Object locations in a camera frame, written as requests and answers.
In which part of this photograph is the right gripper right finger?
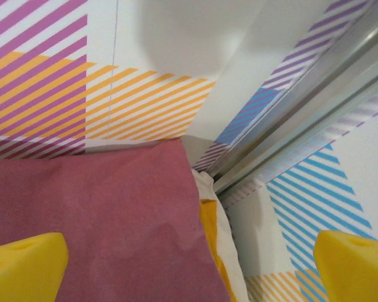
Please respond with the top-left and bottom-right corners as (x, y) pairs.
(313, 229), (378, 302)

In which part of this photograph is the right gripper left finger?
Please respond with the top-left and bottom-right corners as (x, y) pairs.
(0, 232), (69, 302)

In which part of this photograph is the maroon printed t-shirt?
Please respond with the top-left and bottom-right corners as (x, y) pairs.
(0, 138), (232, 302)

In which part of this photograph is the folded yellow cloth stack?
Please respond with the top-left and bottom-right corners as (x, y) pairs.
(191, 168), (249, 302)

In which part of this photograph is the folded mustard yellow t-shirt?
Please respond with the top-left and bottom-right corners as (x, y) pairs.
(200, 198), (239, 302)

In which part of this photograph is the aluminium frame post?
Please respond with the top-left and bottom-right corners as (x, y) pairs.
(207, 0), (378, 196)

